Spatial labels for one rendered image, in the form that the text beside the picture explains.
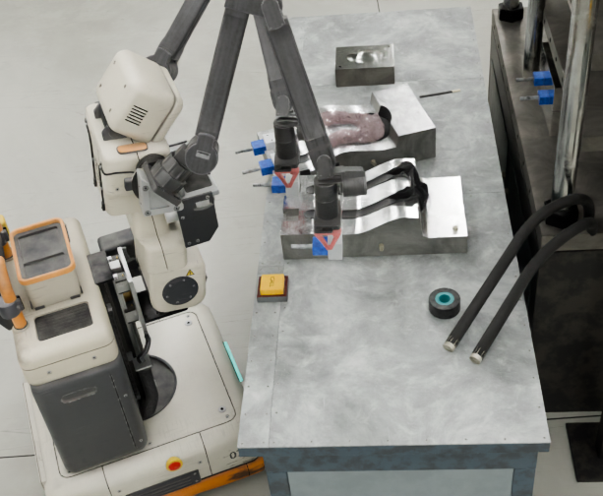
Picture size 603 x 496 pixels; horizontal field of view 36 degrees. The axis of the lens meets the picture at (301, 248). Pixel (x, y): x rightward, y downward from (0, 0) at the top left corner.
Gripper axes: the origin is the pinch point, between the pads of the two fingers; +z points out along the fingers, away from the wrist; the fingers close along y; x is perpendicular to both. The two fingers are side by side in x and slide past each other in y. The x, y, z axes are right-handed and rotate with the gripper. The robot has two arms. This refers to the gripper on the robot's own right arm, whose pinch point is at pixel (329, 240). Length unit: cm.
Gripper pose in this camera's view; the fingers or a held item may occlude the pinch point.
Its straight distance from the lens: 239.6
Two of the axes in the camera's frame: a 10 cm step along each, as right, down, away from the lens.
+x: -10.0, 0.3, 0.8
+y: 0.4, -6.7, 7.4
